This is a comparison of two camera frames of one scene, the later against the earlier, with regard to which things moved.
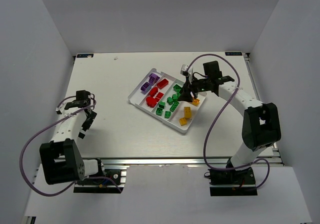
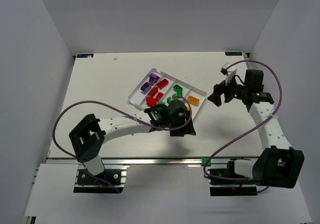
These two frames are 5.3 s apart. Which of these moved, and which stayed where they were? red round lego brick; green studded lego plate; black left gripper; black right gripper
Moved: black left gripper; black right gripper
Stayed: red round lego brick; green studded lego plate
